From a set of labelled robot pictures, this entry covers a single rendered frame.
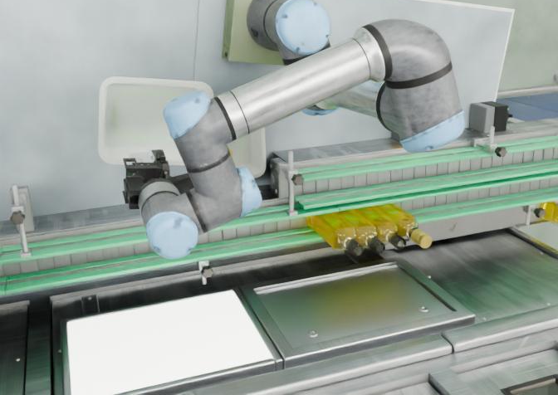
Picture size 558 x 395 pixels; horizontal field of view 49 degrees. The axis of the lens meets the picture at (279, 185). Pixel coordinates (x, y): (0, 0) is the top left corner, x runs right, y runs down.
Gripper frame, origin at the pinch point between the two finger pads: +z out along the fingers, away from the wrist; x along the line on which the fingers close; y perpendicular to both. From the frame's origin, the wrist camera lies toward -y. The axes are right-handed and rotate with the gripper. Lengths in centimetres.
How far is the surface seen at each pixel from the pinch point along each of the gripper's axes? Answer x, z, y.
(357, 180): 16, 21, -60
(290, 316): 36.3, -9.6, -31.4
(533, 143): 4, 18, -115
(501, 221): 31, 19, -112
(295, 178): 9.3, 8.6, -35.8
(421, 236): 19, -7, -64
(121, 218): 24.8, 22.1, 3.6
